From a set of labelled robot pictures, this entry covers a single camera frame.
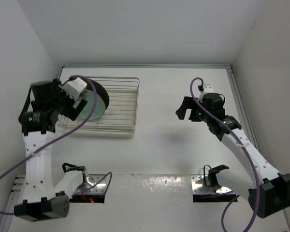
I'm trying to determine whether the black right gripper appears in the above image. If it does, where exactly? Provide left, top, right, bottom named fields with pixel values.
left=176, top=96, right=211, bottom=123

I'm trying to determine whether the large green floral plate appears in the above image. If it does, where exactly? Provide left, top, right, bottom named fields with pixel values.
left=78, top=90, right=106, bottom=120

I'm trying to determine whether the brown round plate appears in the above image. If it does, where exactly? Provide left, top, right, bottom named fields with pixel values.
left=87, top=79, right=110, bottom=115

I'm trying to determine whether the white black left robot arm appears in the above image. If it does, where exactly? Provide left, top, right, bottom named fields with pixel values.
left=14, top=78, right=87, bottom=222

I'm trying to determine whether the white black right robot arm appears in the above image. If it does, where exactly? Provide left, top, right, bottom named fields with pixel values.
left=176, top=92, right=290, bottom=218

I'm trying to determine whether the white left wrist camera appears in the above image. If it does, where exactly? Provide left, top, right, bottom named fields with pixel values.
left=62, top=77, right=87, bottom=100

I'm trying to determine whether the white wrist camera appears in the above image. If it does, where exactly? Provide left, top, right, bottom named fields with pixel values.
left=62, top=77, right=87, bottom=100
left=198, top=84, right=214, bottom=102

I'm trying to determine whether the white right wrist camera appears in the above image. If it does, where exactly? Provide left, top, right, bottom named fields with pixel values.
left=198, top=84, right=214, bottom=102

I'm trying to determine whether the wire dish rack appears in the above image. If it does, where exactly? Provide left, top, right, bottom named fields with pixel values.
left=57, top=76, right=141, bottom=140

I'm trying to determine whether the black base power cable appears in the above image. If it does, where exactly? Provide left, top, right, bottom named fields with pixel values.
left=202, top=164, right=215, bottom=188

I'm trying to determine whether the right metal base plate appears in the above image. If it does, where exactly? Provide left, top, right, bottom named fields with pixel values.
left=190, top=174, right=233, bottom=195

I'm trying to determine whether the metal base plate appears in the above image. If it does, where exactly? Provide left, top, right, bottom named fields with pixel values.
left=190, top=174, right=233, bottom=195
left=73, top=174, right=109, bottom=196

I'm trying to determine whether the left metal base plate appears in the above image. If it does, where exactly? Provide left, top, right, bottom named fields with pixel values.
left=73, top=174, right=109, bottom=196

